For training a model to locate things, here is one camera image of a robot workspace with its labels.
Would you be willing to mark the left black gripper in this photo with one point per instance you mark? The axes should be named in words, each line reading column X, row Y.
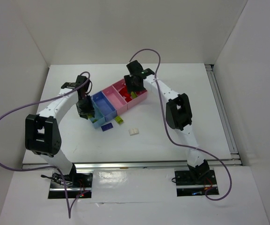
column 85, row 111

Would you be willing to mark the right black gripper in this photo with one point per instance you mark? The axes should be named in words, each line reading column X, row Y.
column 134, row 86

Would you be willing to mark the green 2x4 lego brick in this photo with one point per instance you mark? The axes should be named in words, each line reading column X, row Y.
column 133, row 94

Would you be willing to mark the red curved lego brick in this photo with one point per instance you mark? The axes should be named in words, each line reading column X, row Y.
column 128, row 97

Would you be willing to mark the red 2x4 lego brick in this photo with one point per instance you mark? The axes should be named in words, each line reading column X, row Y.
column 123, row 91

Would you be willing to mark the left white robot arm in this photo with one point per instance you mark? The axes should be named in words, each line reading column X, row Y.
column 42, row 134

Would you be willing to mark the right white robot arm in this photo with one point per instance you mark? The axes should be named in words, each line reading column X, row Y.
column 177, row 113

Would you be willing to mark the large pink container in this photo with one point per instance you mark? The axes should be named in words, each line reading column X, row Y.
column 141, row 95

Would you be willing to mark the light blue container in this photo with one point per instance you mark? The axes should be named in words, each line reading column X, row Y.
column 100, row 119

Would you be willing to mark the dark blue container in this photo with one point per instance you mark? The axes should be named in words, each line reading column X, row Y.
column 105, row 106

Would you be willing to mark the narrow pink container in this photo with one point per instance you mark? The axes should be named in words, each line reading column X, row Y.
column 115, row 99

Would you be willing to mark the purple 2x4 lego brick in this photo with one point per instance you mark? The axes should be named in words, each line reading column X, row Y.
column 106, row 127

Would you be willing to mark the green lego near blue box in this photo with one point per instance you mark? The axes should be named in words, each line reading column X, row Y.
column 119, row 120

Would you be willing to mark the white lego brick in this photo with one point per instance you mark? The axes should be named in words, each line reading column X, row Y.
column 133, row 131

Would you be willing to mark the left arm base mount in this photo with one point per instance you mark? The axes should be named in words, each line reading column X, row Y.
column 82, row 186

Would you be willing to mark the front aluminium rail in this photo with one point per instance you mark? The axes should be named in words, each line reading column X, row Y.
column 125, row 165

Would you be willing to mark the aluminium rail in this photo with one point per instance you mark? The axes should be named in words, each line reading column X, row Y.
column 125, row 165
column 222, row 113

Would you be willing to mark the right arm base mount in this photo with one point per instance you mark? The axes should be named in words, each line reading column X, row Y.
column 186, row 186

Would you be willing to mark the right side aluminium rail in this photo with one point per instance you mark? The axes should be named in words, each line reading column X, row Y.
column 222, row 113

